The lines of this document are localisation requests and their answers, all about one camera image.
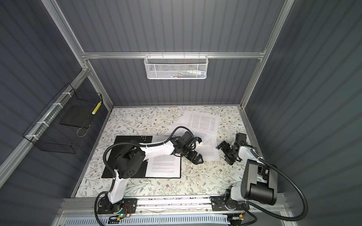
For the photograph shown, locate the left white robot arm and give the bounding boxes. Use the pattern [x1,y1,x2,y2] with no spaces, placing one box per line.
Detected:
[94,130,204,214]

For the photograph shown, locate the white wire basket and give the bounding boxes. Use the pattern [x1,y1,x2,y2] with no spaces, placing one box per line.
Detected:
[144,56,209,80]

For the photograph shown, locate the black pad in basket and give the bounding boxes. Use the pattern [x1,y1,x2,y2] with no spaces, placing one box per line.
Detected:
[60,106,95,129]

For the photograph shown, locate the markers in white basket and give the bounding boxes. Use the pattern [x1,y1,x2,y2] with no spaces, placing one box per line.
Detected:
[168,70,206,79]

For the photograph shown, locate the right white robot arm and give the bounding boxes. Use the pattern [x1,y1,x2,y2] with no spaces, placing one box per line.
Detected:
[210,133,278,211]

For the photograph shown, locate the aluminium frame post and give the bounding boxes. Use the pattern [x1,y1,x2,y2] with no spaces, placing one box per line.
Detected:
[42,1,114,111]

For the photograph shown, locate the black white file folder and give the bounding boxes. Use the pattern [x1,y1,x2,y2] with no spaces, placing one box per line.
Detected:
[101,145,147,179]

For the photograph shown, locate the printed paper sheet back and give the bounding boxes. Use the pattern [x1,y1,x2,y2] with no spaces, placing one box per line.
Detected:
[180,111,220,135]

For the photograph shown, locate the printed paper sheet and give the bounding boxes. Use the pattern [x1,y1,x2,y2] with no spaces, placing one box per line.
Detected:
[141,144,181,179]
[180,111,220,135]
[196,134,220,162]

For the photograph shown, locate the yellow marker in basket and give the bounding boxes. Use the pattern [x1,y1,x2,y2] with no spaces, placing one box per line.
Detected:
[91,101,102,115]

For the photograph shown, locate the black wire basket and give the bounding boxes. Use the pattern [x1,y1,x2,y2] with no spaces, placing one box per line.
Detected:
[23,84,103,154]

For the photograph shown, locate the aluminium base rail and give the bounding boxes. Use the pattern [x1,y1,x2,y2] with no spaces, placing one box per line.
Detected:
[52,193,292,226]

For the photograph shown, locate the left black cable conduit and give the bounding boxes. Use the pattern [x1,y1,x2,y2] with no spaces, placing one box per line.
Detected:
[93,125,194,226]

